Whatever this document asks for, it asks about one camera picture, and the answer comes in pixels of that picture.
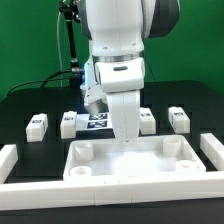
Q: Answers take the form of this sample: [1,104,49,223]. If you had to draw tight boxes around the white cable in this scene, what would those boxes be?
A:
[56,12,64,88]

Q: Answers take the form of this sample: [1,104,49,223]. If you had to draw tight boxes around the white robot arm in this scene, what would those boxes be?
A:
[78,0,180,140]

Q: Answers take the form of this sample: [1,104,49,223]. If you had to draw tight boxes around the black cable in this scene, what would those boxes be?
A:
[7,69,73,97]

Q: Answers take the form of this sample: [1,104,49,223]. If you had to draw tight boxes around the white left fence piece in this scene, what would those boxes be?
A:
[0,144,18,184]

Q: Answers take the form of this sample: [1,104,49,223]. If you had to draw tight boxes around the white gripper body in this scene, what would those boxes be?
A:
[95,58,145,140]

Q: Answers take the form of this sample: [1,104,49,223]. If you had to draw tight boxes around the fiducial marker sheet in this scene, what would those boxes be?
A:
[76,113,112,131]

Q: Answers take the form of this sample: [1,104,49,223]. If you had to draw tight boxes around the white right fence piece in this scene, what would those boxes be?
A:
[200,133,224,171]

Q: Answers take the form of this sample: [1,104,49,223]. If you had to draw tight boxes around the white desk top tray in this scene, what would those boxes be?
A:
[63,135,206,180]

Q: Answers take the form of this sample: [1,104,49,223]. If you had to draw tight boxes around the white front fence rail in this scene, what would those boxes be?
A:
[0,173,224,211]

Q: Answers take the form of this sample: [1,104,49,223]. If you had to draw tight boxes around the white fence piece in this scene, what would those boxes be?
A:
[200,133,224,171]
[0,144,18,184]

